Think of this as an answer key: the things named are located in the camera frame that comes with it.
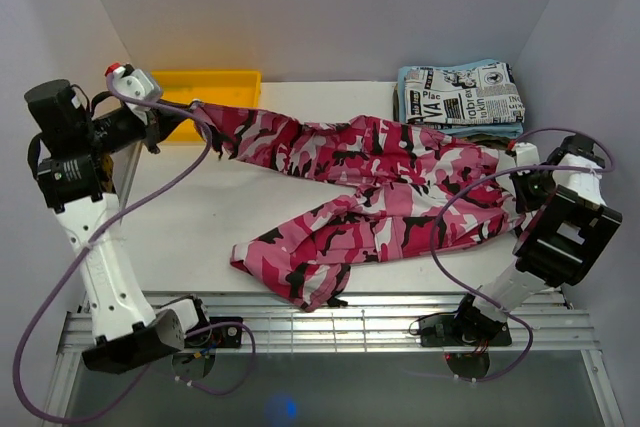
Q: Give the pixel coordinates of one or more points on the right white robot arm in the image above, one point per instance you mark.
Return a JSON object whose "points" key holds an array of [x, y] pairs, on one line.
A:
{"points": [[570, 228]]}

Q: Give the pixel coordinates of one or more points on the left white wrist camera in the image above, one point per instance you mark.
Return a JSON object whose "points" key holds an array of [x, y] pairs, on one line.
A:
{"points": [[131, 85]]}

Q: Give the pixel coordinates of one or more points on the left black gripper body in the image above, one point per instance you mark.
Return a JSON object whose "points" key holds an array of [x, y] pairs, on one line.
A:
{"points": [[116, 134]]}

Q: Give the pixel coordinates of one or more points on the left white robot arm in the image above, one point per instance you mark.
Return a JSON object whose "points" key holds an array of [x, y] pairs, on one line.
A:
{"points": [[70, 159]]}

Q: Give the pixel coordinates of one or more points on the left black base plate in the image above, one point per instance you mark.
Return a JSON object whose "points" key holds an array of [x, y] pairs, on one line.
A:
{"points": [[215, 332]]}

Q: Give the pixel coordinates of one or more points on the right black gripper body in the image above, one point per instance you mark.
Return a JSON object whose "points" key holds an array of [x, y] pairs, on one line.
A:
{"points": [[533, 188]]}

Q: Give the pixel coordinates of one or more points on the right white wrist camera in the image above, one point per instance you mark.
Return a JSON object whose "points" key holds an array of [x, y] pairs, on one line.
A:
{"points": [[521, 154]]}

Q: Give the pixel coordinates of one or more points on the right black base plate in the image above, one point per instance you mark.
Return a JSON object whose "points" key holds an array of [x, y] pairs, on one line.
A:
{"points": [[439, 330]]}

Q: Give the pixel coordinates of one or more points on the pink camouflage trousers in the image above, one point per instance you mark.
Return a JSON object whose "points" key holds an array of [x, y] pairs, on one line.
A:
{"points": [[412, 190]]}

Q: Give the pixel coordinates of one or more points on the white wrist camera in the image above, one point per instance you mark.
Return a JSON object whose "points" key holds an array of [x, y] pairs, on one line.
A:
{"points": [[521, 154], [131, 85]]}

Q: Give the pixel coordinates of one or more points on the yellow plastic tray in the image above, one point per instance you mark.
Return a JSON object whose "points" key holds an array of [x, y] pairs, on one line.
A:
{"points": [[237, 88]]}

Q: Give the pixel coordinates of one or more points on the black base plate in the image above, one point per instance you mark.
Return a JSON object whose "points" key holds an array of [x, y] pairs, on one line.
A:
{"points": [[215, 332], [439, 330]]}

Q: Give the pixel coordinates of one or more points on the aluminium rail frame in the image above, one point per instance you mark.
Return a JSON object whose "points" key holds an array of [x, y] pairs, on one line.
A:
{"points": [[180, 243]]}

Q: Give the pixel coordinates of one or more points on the newspaper print folded trousers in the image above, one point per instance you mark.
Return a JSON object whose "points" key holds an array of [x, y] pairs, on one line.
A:
{"points": [[478, 98]]}

